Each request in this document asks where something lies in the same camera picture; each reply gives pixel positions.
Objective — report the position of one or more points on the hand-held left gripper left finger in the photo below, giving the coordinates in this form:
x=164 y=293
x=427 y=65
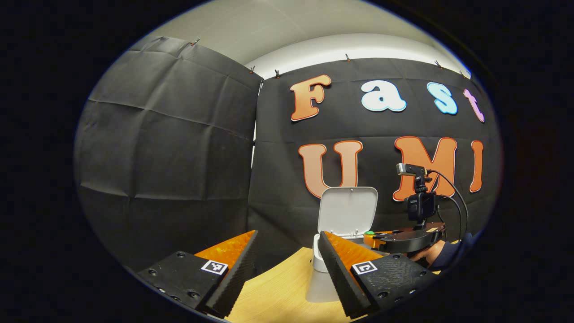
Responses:
x=235 y=276

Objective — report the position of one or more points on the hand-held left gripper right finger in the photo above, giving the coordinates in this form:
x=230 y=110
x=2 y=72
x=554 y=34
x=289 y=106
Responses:
x=341 y=282

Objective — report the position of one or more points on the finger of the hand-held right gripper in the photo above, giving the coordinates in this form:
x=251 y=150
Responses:
x=372 y=240

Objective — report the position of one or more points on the white desktop garbage bin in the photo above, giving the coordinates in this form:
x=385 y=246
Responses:
x=347 y=211

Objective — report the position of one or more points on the wooden desktop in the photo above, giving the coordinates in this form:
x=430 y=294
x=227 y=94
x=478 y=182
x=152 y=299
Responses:
x=287 y=287

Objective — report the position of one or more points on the black backdrop cloth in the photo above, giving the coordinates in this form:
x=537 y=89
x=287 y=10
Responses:
x=170 y=134

